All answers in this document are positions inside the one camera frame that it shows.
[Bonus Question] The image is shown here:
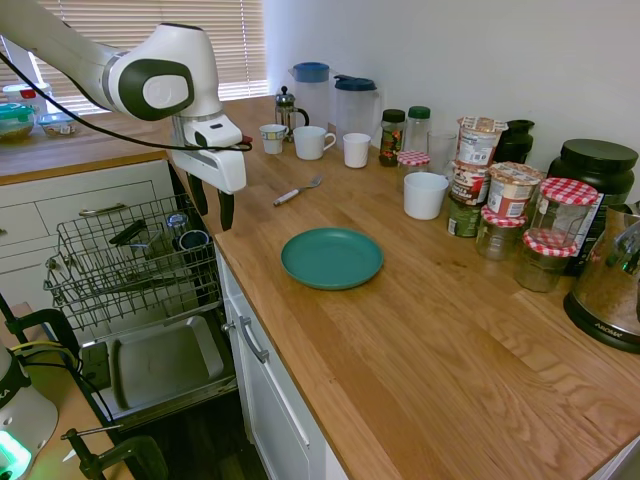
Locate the stainless steel electric kettle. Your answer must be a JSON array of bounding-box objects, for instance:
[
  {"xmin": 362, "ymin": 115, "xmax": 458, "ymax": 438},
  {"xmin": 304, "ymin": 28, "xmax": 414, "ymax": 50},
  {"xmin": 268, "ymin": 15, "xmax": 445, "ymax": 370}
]
[{"xmin": 563, "ymin": 199, "xmax": 640, "ymax": 355}]

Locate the glass jar red checkered lid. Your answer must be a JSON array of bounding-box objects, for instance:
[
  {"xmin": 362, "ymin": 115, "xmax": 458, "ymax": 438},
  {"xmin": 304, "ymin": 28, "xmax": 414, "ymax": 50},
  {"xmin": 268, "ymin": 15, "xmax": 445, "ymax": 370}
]
[
  {"xmin": 513, "ymin": 232, "xmax": 579, "ymax": 294},
  {"xmin": 396, "ymin": 150, "xmax": 432, "ymax": 194},
  {"xmin": 474, "ymin": 204, "xmax": 529, "ymax": 262}
]

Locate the wire dishwasher rack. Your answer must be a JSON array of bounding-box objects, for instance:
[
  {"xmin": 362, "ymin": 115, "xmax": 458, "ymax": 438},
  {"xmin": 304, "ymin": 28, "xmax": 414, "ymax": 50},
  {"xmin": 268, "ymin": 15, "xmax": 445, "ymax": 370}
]
[{"xmin": 43, "ymin": 192, "xmax": 224, "ymax": 332}]

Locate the small clear food container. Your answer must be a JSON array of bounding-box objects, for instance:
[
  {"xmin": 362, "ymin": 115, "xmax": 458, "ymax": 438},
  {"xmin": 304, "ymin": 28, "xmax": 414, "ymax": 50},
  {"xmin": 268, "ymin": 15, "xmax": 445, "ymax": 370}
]
[{"xmin": 37, "ymin": 113, "xmax": 82, "ymax": 139}]

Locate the dishwasher housing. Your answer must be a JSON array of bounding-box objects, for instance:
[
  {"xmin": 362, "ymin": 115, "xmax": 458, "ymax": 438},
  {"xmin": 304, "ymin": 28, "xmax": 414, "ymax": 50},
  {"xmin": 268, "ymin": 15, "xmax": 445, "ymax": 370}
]
[{"xmin": 166, "ymin": 158, "xmax": 225, "ymax": 311}]

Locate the red oatmeal cup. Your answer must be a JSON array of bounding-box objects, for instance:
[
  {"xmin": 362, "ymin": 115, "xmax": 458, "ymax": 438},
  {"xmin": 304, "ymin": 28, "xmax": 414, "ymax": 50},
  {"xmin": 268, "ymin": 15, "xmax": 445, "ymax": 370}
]
[{"xmin": 451, "ymin": 160, "xmax": 492, "ymax": 206}]

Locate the clear bottle green lid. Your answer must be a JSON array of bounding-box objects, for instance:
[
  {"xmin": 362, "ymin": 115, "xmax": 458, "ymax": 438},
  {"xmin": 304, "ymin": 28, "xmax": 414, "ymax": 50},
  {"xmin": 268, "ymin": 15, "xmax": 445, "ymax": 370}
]
[{"xmin": 405, "ymin": 105, "xmax": 432, "ymax": 154}]

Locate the white mug with handle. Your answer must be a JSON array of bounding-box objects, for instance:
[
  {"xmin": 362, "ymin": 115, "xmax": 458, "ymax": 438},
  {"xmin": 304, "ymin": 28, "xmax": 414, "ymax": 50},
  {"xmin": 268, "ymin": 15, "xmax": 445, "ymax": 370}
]
[{"xmin": 292, "ymin": 125, "xmax": 337, "ymax": 161}]

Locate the white cabinet with door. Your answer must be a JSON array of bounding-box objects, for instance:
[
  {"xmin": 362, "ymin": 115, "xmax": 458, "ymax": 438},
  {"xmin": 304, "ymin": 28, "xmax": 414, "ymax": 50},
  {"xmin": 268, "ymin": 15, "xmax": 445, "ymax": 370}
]
[{"xmin": 215, "ymin": 247, "xmax": 351, "ymax": 480}]

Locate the wide white cup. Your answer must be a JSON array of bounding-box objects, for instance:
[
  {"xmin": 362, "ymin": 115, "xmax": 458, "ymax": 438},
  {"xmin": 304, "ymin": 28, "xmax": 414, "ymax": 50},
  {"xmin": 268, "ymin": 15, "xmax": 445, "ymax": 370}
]
[{"xmin": 403, "ymin": 172, "xmax": 450, "ymax": 220}]

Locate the green oatmeal cup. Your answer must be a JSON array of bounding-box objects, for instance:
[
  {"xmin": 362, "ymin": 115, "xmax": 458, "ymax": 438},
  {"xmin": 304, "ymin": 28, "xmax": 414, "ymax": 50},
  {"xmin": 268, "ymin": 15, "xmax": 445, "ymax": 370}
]
[{"xmin": 446, "ymin": 193, "xmax": 484, "ymax": 239}]

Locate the clear pitcher dark blue lid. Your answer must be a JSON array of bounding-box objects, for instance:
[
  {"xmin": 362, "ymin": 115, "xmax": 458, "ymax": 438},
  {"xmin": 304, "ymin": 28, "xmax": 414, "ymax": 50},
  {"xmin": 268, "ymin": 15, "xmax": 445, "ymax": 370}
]
[{"xmin": 333, "ymin": 74, "xmax": 384, "ymax": 147}]

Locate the clear drinking glass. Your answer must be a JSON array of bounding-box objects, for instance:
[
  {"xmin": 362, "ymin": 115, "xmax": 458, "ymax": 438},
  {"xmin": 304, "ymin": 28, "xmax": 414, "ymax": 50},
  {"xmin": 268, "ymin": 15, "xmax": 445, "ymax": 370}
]
[{"xmin": 166, "ymin": 213, "xmax": 191, "ymax": 252}]

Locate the clear glass tumbler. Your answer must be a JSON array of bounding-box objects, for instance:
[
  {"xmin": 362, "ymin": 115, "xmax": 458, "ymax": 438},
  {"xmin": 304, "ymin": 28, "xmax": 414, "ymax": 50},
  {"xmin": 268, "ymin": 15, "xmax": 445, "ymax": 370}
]
[{"xmin": 427, "ymin": 130, "xmax": 459, "ymax": 177}]

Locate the white cabinet with drawers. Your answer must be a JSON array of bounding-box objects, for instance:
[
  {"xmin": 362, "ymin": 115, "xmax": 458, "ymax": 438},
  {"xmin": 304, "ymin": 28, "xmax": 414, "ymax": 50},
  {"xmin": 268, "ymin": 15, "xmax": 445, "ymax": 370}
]
[{"xmin": 0, "ymin": 158, "xmax": 175, "ymax": 324}]

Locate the dark spice jar black lid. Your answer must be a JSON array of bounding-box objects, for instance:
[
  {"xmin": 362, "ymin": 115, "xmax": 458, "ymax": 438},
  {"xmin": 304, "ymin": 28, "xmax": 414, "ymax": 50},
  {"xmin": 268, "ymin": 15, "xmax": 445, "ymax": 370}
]
[{"xmin": 378, "ymin": 108, "xmax": 407, "ymax": 168}]

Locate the black camera cable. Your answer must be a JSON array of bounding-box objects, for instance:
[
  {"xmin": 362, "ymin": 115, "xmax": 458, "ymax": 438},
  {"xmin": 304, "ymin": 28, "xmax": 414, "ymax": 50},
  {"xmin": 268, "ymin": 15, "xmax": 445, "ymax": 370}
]
[{"xmin": 0, "ymin": 49, "xmax": 242, "ymax": 152}]

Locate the tall glass jar checkered lid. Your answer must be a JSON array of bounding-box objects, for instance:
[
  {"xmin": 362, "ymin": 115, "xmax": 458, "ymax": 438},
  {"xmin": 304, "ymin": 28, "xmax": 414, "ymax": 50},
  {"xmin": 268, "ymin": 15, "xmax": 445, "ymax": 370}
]
[{"xmin": 528, "ymin": 177, "xmax": 600, "ymax": 250}]

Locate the large black protein tub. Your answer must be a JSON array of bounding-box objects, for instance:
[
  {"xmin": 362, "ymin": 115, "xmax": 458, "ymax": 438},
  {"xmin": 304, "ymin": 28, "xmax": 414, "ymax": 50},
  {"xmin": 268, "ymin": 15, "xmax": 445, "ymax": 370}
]
[{"xmin": 546, "ymin": 138, "xmax": 640, "ymax": 277}]

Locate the small patterned paper cup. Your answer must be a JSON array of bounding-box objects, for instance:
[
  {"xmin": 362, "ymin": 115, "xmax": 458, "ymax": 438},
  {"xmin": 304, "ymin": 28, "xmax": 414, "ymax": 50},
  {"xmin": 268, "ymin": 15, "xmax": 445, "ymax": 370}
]
[{"xmin": 258, "ymin": 123, "xmax": 290, "ymax": 155}]

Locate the teal plate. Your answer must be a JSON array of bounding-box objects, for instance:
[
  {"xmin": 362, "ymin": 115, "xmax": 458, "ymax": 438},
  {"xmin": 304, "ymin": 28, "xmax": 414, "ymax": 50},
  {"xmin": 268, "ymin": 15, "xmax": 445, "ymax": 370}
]
[{"xmin": 280, "ymin": 227, "xmax": 385, "ymax": 291}]

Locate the glass French press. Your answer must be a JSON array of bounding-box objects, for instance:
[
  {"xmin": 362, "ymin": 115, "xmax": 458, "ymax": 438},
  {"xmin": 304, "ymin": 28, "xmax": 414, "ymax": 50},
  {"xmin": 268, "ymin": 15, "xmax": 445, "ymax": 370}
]
[{"xmin": 274, "ymin": 85, "xmax": 310, "ymax": 144}]

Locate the white-handled metal fork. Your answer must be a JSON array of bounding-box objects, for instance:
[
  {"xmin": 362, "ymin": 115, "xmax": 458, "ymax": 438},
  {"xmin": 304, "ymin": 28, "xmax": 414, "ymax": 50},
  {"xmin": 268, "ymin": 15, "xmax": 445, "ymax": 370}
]
[{"xmin": 272, "ymin": 174, "xmax": 325, "ymax": 208}]

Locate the teal lid food container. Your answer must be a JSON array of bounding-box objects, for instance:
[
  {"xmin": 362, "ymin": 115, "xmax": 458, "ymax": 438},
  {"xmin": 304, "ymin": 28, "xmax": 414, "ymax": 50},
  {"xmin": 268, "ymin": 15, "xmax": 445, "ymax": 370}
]
[{"xmin": 0, "ymin": 102, "xmax": 39, "ymax": 144}]

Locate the black screw clamp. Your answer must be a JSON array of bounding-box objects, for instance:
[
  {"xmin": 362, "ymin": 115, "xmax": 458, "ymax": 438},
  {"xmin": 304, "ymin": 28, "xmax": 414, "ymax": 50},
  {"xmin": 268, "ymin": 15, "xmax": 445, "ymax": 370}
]
[
  {"xmin": 0, "ymin": 293, "xmax": 82, "ymax": 392},
  {"xmin": 60, "ymin": 423, "xmax": 170, "ymax": 480}
]

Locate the metal drawer handle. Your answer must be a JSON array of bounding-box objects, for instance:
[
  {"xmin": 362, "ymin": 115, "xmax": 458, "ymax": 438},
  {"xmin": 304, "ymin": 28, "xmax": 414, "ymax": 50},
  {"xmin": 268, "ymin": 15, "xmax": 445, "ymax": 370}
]
[
  {"xmin": 238, "ymin": 315, "xmax": 271, "ymax": 365},
  {"xmin": 78, "ymin": 202, "xmax": 129, "ymax": 218}
]

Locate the dishwasher door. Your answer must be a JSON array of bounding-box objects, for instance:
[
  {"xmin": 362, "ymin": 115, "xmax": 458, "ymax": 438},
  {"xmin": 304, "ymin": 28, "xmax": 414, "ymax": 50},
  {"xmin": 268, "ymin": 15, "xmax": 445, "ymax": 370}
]
[{"xmin": 78, "ymin": 314, "xmax": 239, "ymax": 432}]

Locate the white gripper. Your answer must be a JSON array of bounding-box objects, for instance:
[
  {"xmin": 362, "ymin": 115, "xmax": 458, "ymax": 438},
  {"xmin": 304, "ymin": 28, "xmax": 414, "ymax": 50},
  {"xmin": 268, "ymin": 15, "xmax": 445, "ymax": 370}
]
[{"xmin": 172, "ymin": 146, "xmax": 248, "ymax": 233}]

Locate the yellow cable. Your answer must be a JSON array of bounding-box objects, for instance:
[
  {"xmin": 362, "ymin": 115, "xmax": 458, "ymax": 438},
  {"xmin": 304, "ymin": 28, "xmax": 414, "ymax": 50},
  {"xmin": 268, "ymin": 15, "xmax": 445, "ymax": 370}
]
[{"xmin": 8, "ymin": 340, "xmax": 84, "ymax": 374}]

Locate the clear pitcher light blue lid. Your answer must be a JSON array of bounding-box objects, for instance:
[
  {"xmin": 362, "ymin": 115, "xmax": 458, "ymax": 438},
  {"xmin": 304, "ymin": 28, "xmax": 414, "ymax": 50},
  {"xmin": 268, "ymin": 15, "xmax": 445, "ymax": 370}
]
[{"xmin": 288, "ymin": 61, "xmax": 332, "ymax": 132}]

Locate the dark blue mug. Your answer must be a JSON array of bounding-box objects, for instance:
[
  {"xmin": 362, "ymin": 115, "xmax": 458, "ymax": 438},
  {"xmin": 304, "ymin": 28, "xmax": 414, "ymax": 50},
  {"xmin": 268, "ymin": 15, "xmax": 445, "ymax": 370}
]
[{"xmin": 178, "ymin": 229, "xmax": 212, "ymax": 255}]

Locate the plain white cup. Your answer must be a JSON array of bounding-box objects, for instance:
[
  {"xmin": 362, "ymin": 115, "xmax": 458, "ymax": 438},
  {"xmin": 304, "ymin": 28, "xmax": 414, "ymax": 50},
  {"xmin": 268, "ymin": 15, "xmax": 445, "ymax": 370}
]
[{"xmin": 342, "ymin": 132, "xmax": 372, "ymax": 170}]

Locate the white tub red label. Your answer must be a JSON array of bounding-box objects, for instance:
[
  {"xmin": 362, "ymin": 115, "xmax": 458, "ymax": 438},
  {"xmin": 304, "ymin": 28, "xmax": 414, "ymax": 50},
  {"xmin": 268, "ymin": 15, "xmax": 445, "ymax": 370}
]
[{"xmin": 2, "ymin": 82, "xmax": 54, "ymax": 117}]

